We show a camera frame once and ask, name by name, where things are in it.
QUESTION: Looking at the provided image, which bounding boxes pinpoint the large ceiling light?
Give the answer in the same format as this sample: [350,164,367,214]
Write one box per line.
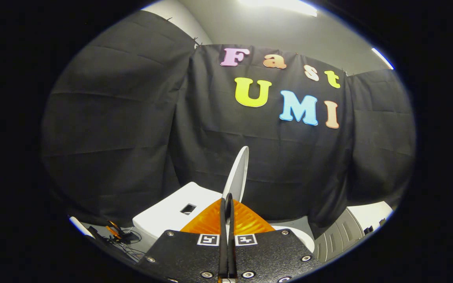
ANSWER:
[238,0,318,17]

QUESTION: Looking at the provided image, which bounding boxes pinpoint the small ceiling light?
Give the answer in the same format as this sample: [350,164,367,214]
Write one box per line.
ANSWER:
[371,47,394,71]

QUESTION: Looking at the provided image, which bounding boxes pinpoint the orange black device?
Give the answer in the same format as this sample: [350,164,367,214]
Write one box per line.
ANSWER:
[93,220,140,245]

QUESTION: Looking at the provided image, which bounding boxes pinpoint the tangle of black cables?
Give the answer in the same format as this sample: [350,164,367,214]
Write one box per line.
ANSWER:
[109,230,146,262]

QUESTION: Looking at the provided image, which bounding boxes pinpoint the black backdrop cloth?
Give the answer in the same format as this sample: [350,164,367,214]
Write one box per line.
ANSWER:
[41,10,416,239]

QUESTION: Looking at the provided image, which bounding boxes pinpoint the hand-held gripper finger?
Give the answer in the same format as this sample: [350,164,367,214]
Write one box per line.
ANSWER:
[228,198,322,283]
[135,198,228,283]

